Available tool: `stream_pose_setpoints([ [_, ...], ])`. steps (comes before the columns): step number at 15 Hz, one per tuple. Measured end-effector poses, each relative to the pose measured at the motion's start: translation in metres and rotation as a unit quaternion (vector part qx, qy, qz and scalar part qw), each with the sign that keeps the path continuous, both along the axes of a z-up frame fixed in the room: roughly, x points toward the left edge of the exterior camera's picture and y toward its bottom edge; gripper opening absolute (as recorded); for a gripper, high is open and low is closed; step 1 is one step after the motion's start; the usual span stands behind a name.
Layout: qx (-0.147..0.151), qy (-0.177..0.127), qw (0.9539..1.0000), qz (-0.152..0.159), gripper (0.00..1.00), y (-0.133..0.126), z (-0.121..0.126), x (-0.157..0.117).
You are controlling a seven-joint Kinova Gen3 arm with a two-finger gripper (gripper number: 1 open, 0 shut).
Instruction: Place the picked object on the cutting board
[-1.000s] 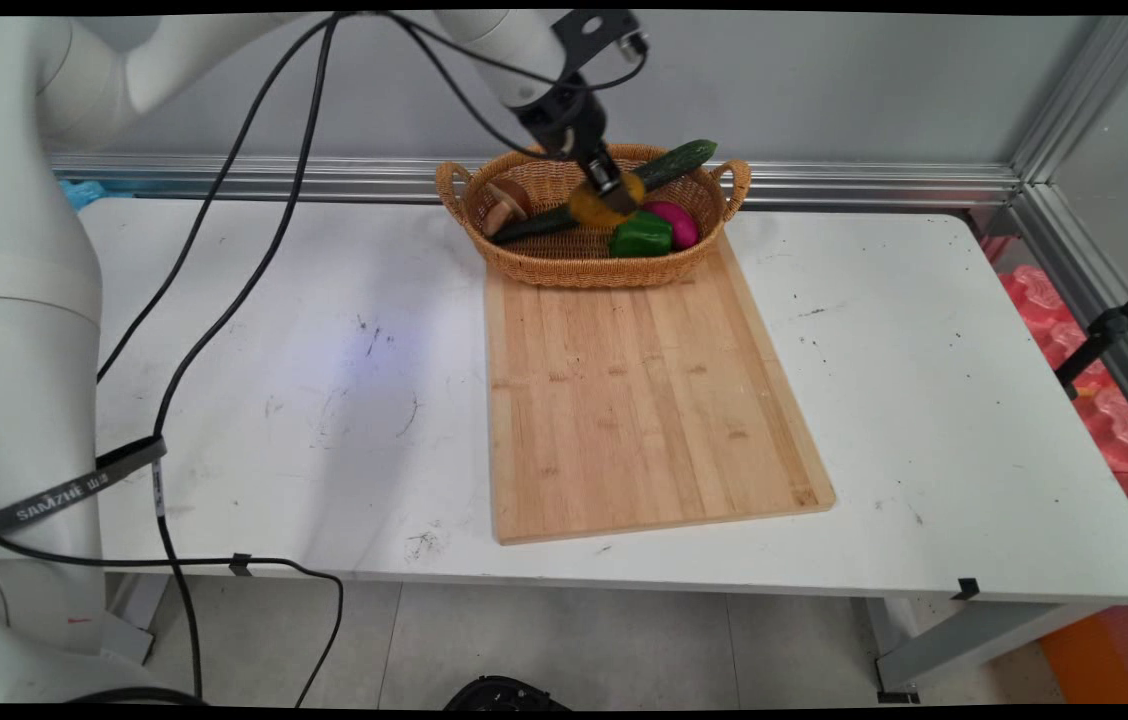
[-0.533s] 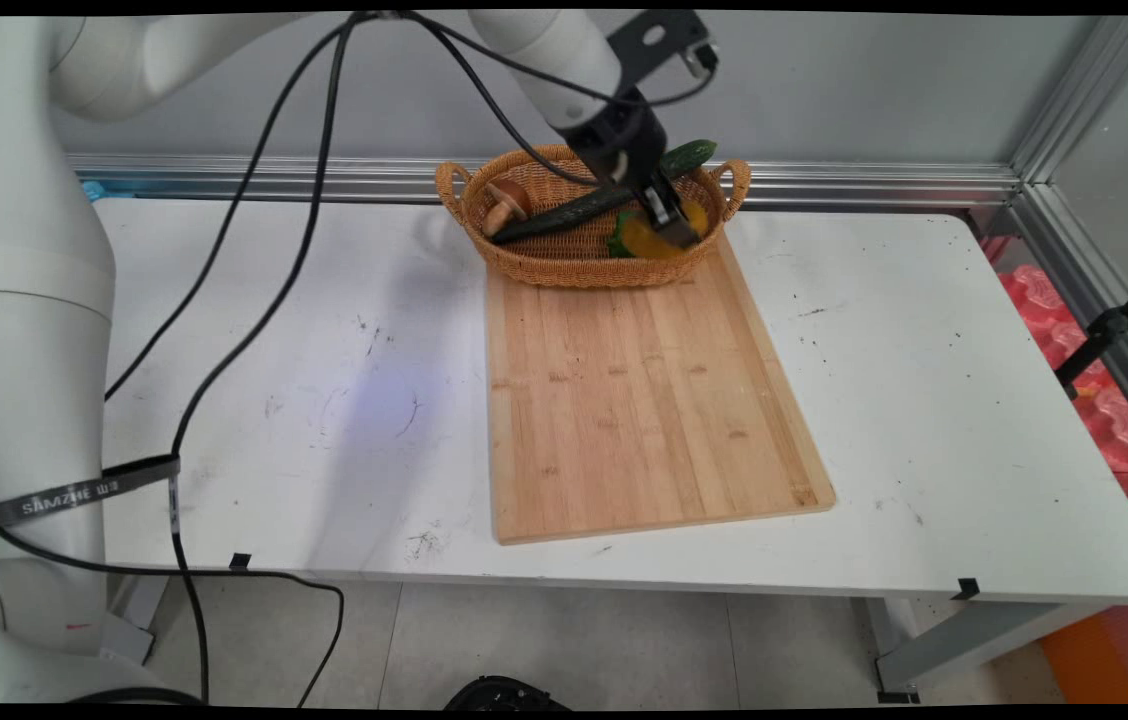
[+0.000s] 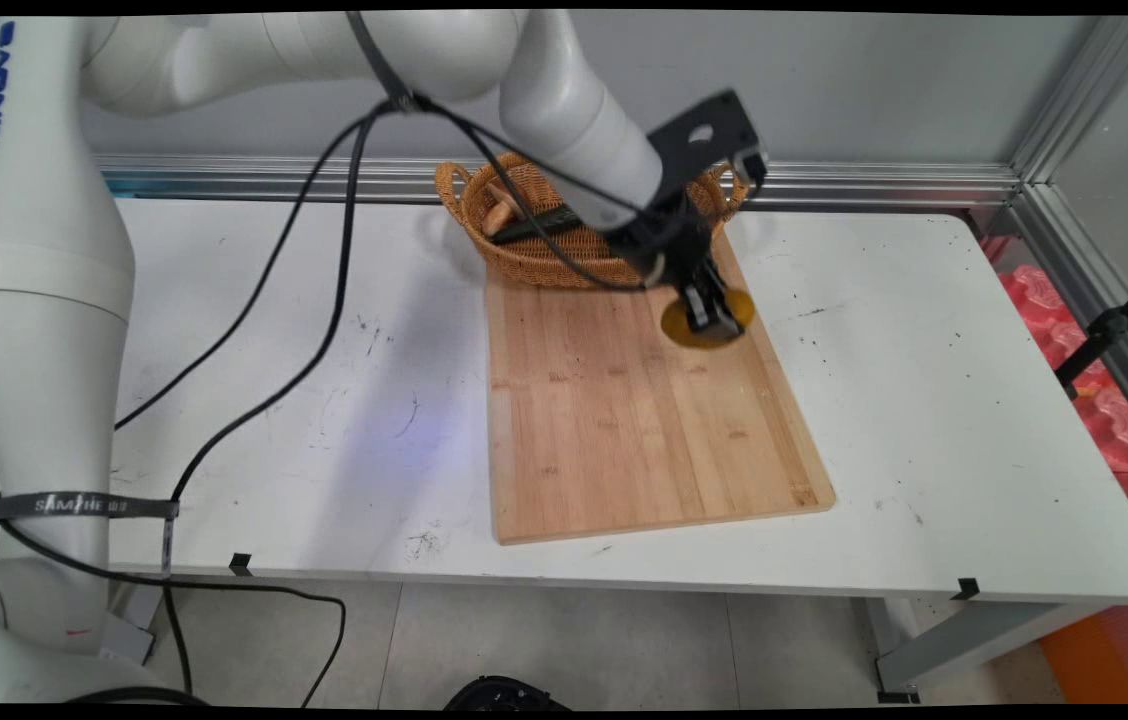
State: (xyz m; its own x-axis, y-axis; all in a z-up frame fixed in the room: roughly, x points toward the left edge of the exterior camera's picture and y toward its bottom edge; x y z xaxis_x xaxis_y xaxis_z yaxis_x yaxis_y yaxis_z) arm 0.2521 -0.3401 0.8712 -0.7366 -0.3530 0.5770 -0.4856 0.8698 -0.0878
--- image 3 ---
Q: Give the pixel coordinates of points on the yellow toy vegetable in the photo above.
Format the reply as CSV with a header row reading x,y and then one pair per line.
x,y
674,328

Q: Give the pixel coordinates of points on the green cucumber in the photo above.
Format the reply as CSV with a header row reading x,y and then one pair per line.
x,y
544,222

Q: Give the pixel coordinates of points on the wooden cutting board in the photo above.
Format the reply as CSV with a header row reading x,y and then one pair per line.
x,y
624,430

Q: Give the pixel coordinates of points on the black table edge clip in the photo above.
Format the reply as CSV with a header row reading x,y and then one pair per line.
x,y
240,564
966,588

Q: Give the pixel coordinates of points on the grey table leg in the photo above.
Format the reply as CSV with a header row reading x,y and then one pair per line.
x,y
974,640

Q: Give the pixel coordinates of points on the brown toy bread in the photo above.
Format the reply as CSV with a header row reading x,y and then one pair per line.
x,y
502,212

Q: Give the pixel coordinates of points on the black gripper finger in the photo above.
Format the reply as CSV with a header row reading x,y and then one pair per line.
x,y
722,305
696,315

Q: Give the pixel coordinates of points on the woven wicker basket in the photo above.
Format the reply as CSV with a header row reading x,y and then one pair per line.
x,y
534,265

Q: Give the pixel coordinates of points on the short aluminium frame rail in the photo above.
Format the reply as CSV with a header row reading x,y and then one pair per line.
x,y
1094,290

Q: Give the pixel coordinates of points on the red foam mat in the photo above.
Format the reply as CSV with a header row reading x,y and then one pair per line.
x,y
1114,420

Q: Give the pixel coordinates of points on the orange box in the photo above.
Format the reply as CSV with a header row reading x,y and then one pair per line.
x,y
1094,660

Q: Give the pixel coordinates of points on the long aluminium frame rail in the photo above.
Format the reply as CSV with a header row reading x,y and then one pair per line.
x,y
874,185

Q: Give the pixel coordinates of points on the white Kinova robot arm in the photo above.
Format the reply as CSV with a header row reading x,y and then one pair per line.
x,y
34,350

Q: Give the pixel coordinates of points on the black tripod stand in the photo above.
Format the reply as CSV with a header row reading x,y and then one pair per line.
x,y
1109,325

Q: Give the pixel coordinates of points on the black round floor object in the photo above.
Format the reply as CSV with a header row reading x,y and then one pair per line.
x,y
504,695

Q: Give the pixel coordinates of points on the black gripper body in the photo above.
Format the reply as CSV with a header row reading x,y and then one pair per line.
x,y
674,240

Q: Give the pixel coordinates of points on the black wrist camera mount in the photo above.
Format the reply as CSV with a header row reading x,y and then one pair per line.
x,y
709,135

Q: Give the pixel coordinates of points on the aluminium frame post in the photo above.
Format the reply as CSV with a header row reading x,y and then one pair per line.
x,y
1074,85

